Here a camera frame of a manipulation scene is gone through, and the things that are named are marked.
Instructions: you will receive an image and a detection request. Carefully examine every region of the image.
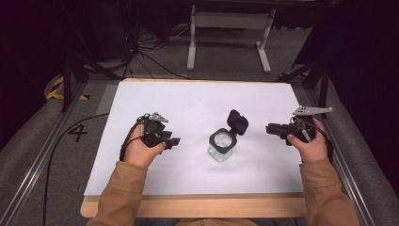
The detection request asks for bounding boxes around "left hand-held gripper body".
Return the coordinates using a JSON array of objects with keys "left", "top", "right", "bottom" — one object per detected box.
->
[{"left": 136, "top": 111, "right": 173, "bottom": 149}]

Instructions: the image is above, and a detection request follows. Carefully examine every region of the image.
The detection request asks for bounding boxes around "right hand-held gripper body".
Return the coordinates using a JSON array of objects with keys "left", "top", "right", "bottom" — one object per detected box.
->
[{"left": 279, "top": 105, "right": 334, "bottom": 147}]

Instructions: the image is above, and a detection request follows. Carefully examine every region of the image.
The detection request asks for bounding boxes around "clear jar with black lid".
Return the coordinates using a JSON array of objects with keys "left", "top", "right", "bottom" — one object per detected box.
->
[{"left": 208, "top": 108, "right": 250, "bottom": 164}]

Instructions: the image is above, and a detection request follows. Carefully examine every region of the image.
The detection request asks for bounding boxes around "person's right hand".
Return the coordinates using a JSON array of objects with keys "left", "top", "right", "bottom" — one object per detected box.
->
[{"left": 286, "top": 118, "right": 329, "bottom": 164}]

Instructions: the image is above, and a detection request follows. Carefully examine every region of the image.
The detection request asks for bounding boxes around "person's left hand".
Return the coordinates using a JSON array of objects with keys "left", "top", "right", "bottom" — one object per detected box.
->
[{"left": 123, "top": 124, "right": 168, "bottom": 170}]

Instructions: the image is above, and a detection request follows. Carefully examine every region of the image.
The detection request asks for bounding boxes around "white table cover sheet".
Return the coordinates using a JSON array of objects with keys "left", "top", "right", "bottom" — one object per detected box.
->
[{"left": 83, "top": 80, "right": 305, "bottom": 198}]

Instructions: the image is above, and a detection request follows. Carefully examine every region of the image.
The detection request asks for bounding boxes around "black tripod stand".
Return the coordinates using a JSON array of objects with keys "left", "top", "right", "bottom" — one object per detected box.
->
[
  {"left": 276, "top": 57, "right": 331, "bottom": 119},
  {"left": 60, "top": 51, "right": 124, "bottom": 113}
]

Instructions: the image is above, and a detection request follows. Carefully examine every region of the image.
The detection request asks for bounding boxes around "yellow black hazard tape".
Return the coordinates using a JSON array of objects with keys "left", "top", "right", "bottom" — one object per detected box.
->
[{"left": 45, "top": 75, "right": 91, "bottom": 102}]

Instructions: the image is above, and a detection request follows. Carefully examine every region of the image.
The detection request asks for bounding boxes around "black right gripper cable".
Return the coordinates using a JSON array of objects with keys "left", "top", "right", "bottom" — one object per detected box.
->
[{"left": 290, "top": 116, "right": 334, "bottom": 164}]

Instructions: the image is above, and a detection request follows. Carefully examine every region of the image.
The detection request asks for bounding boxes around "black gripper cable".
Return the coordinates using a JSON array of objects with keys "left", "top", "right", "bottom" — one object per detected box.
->
[
  {"left": 41, "top": 112, "right": 144, "bottom": 226},
  {"left": 290, "top": 116, "right": 334, "bottom": 164}
]

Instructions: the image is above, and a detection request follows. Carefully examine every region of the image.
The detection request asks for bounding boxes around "black floor cables bundle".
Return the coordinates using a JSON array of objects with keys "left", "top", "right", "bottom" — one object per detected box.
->
[{"left": 123, "top": 23, "right": 193, "bottom": 81}]

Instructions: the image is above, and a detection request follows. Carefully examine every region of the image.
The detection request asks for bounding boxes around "aluminium floor rail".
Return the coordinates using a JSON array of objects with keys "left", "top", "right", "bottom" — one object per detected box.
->
[
  {"left": 304, "top": 88, "right": 378, "bottom": 226},
  {"left": 0, "top": 82, "right": 88, "bottom": 226}
]

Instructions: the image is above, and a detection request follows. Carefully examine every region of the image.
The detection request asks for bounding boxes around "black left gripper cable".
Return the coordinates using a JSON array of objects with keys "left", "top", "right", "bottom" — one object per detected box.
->
[{"left": 41, "top": 112, "right": 144, "bottom": 226}]

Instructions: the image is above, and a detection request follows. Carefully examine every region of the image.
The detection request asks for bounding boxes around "white metal stand frame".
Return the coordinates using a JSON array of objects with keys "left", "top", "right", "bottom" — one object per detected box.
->
[{"left": 186, "top": 4, "right": 278, "bottom": 74}]

